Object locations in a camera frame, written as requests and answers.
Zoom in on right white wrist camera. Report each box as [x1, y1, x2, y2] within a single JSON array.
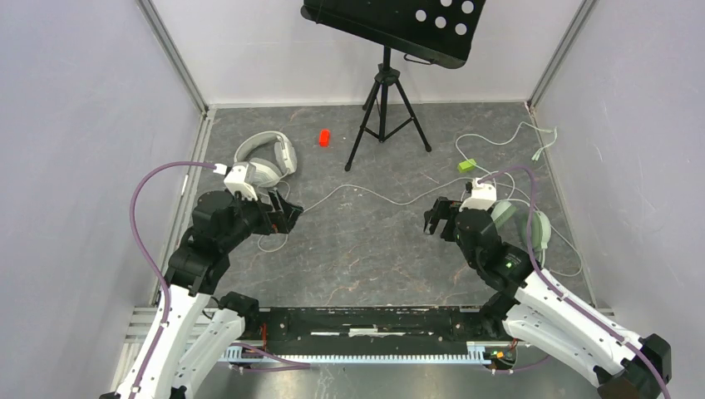
[[459, 183, 497, 211]]

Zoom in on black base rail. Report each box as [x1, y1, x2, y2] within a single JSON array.
[[239, 306, 512, 357]]

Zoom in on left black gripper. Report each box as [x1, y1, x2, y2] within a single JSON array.
[[220, 185, 303, 250]]

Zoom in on white headphone cable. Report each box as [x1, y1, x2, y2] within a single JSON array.
[[256, 175, 475, 254]]

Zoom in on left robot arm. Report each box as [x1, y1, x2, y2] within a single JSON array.
[[107, 191, 303, 398]]

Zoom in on red small block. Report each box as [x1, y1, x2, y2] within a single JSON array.
[[318, 129, 330, 147]]

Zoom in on black music stand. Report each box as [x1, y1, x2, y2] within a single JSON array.
[[300, 0, 486, 170]]

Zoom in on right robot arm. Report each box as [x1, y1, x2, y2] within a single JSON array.
[[424, 197, 672, 398]]

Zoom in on white grey headphones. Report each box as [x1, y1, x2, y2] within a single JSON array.
[[233, 131, 298, 190]]

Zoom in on green small block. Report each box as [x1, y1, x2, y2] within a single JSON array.
[[456, 159, 477, 173]]

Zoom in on green headphones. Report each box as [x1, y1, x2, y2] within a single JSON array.
[[491, 199, 552, 264]]

